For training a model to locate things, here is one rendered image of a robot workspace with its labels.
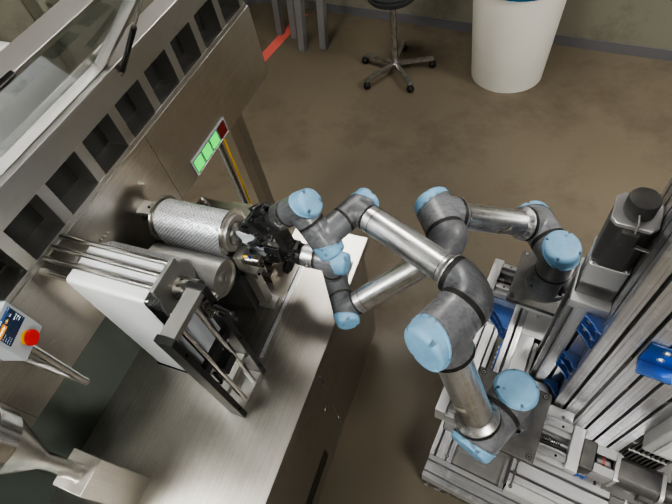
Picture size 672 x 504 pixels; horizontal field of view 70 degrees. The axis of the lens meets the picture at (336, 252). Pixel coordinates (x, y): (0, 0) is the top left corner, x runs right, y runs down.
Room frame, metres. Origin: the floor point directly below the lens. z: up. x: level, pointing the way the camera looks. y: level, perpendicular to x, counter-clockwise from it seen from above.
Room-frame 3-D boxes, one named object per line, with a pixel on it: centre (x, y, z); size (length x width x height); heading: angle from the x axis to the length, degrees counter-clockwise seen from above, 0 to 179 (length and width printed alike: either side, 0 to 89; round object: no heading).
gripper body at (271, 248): (0.94, 0.16, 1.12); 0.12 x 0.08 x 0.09; 59
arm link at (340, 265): (0.86, 0.02, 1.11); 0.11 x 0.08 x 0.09; 59
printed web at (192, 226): (0.90, 0.46, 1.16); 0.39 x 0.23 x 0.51; 149
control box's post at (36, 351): (0.49, 0.60, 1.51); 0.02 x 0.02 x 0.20
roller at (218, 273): (0.91, 0.45, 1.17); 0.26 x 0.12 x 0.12; 59
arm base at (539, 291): (0.75, -0.69, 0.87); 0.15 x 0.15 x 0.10
